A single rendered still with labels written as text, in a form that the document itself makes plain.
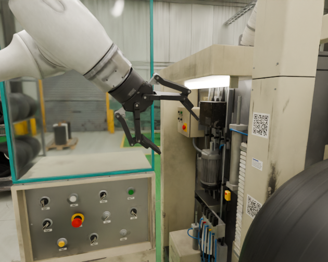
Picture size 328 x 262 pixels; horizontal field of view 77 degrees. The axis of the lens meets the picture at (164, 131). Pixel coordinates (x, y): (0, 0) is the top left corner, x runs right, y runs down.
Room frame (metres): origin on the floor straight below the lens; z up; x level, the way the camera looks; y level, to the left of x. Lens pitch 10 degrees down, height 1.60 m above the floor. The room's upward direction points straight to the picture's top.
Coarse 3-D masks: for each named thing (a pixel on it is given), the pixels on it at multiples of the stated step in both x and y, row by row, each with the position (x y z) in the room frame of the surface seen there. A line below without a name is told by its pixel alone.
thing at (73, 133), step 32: (0, 0) 0.75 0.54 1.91; (96, 0) 0.83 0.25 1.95; (128, 0) 0.86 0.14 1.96; (0, 32) 0.75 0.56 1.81; (128, 32) 0.86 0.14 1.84; (32, 96) 0.77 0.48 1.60; (64, 96) 0.80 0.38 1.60; (96, 96) 0.82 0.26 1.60; (32, 128) 0.77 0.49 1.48; (64, 128) 0.79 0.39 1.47; (96, 128) 0.82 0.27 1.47; (32, 160) 0.76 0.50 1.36; (64, 160) 0.79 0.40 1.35; (96, 160) 0.82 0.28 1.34; (128, 160) 0.85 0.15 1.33
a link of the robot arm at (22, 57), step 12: (24, 36) 0.45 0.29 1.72; (12, 48) 0.45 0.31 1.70; (24, 48) 0.44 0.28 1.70; (36, 48) 0.45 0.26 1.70; (0, 60) 0.43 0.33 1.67; (12, 60) 0.44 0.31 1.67; (24, 60) 0.45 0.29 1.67; (36, 60) 0.45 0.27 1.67; (0, 72) 0.43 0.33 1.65; (12, 72) 0.45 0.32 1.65; (24, 72) 0.46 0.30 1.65; (36, 72) 0.47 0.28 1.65; (48, 72) 0.48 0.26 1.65; (60, 72) 0.49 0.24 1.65
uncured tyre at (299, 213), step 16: (304, 176) 0.43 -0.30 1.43; (320, 176) 0.40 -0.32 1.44; (288, 192) 0.41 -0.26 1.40; (304, 192) 0.39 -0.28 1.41; (320, 192) 0.37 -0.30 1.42; (272, 208) 0.40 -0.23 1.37; (288, 208) 0.38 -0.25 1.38; (304, 208) 0.36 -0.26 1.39; (320, 208) 0.34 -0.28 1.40; (256, 224) 0.41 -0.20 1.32; (272, 224) 0.38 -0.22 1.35; (288, 224) 0.36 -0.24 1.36; (304, 224) 0.34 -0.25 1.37; (320, 224) 0.32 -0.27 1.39; (256, 240) 0.39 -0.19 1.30; (272, 240) 0.36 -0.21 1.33; (288, 240) 0.34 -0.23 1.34; (304, 240) 0.32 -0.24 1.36; (320, 240) 0.30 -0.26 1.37; (240, 256) 0.41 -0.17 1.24; (256, 256) 0.37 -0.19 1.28; (272, 256) 0.34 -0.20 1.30; (288, 256) 0.32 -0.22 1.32; (304, 256) 0.30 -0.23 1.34; (320, 256) 0.29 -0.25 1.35
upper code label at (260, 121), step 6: (258, 114) 0.66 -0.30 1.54; (264, 114) 0.64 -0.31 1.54; (258, 120) 0.66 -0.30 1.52; (264, 120) 0.63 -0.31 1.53; (252, 126) 0.69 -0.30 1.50; (258, 126) 0.66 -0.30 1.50; (264, 126) 0.63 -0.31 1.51; (252, 132) 0.68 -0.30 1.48; (258, 132) 0.66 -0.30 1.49; (264, 132) 0.63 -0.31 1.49
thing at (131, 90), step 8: (136, 72) 0.46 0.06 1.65; (128, 80) 0.43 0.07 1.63; (136, 80) 0.44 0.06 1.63; (144, 80) 0.47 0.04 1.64; (120, 88) 0.43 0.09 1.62; (128, 88) 0.43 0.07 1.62; (136, 88) 0.44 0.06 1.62; (144, 88) 0.47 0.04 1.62; (152, 88) 0.47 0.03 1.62; (112, 96) 0.45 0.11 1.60; (120, 96) 0.44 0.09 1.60; (128, 96) 0.44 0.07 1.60; (136, 96) 0.47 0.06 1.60; (128, 104) 0.47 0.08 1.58; (144, 104) 0.48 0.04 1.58
